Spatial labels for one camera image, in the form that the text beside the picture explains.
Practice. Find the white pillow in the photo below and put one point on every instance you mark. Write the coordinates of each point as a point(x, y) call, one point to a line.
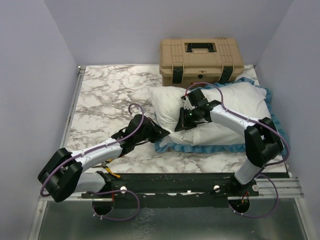
point(166, 101)

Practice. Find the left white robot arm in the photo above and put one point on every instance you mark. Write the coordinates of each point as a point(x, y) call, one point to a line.
point(61, 176)

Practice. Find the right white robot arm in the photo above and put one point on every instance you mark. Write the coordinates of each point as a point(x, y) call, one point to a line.
point(261, 138)

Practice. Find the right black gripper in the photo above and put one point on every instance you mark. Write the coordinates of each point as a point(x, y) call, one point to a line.
point(184, 124)

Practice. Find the tan plastic toolbox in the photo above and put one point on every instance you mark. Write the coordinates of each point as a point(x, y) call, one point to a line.
point(185, 61)

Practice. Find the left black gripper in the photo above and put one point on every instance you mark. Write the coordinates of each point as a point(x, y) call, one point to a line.
point(159, 132)

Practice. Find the white pillowcase blue trim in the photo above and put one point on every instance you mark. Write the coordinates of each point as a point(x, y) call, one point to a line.
point(240, 103)

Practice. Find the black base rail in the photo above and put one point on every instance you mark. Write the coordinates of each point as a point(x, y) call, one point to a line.
point(170, 190)

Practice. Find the yellow handled pliers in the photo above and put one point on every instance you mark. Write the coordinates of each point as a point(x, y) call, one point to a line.
point(104, 165)

